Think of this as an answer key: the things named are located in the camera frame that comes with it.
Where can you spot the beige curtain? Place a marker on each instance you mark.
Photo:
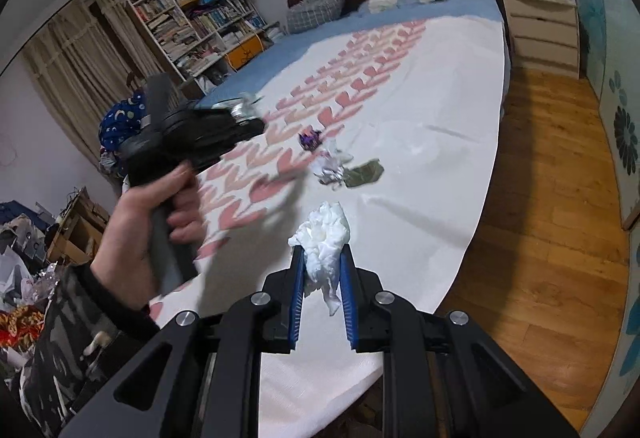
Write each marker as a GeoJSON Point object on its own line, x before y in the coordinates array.
{"type": "Point", "coordinates": [65, 68]}

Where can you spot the white bookshelf with books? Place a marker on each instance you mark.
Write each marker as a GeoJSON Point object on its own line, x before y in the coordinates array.
{"type": "Point", "coordinates": [200, 18]}

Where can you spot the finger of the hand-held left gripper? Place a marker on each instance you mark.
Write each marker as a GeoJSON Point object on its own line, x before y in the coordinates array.
{"type": "Point", "coordinates": [240, 133]}

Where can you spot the wooden chair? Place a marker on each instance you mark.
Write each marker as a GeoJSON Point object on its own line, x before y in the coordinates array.
{"type": "Point", "coordinates": [132, 79]}

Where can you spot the cardboard box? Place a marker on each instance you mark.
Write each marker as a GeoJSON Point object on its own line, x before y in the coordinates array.
{"type": "Point", "coordinates": [75, 228]}

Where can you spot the purple wrapper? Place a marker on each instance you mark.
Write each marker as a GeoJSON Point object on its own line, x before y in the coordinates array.
{"type": "Point", "coordinates": [310, 139]}

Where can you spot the silver foil wrapper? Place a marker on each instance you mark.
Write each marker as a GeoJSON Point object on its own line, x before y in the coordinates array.
{"type": "Point", "coordinates": [330, 170]}

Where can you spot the person's left forearm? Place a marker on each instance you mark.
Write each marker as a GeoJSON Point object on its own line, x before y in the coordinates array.
{"type": "Point", "coordinates": [65, 353]}

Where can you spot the person's left hand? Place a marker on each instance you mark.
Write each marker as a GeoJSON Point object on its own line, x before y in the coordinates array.
{"type": "Point", "coordinates": [135, 228]}

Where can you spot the white pink leaf-print blanket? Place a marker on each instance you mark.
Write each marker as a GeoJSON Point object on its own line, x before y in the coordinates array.
{"type": "Point", "coordinates": [425, 93]}

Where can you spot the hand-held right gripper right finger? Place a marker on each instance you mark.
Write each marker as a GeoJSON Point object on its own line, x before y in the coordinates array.
{"type": "Point", "coordinates": [348, 303]}

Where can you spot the white tissue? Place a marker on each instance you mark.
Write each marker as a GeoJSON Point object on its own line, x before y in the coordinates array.
{"type": "Point", "coordinates": [322, 233]}

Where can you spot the blue bed sheet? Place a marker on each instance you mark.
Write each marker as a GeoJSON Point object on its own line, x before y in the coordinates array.
{"type": "Point", "coordinates": [280, 53]}

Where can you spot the checked grey pillow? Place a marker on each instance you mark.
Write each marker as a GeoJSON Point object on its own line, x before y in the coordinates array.
{"type": "Point", "coordinates": [317, 3]}

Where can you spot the silver packet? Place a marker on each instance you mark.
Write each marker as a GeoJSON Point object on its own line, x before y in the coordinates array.
{"type": "Point", "coordinates": [242, 109]}

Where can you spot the dark clothes pile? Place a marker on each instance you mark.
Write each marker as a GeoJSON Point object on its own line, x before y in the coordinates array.
{"type": "Point", "coordinates": [20, 228]}

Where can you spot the orange storage cabinet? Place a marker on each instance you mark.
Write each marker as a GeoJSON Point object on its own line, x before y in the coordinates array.
{"type": "Point", "coordinates": [245, 53]}

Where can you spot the red patterned cloth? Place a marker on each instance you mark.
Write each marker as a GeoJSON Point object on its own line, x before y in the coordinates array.
{"type": "Point", "coordinates": [20, 328]}

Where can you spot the green foil packet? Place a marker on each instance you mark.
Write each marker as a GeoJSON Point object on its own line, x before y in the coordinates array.
{"type": "Point", "coordinates": [367, 172]}

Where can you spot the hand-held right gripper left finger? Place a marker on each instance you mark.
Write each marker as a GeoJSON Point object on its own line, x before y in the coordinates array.
{"type": "Point", "coordinates": [297, 298]}

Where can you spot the cream nightstand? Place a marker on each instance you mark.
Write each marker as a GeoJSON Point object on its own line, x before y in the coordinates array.
{"type": "Point", "coordinates": [540, 33]}

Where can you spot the blue moon-print garment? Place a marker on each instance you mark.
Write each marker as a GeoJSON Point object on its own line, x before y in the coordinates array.
{"type": "Point", "coordinates": [117, 123]}

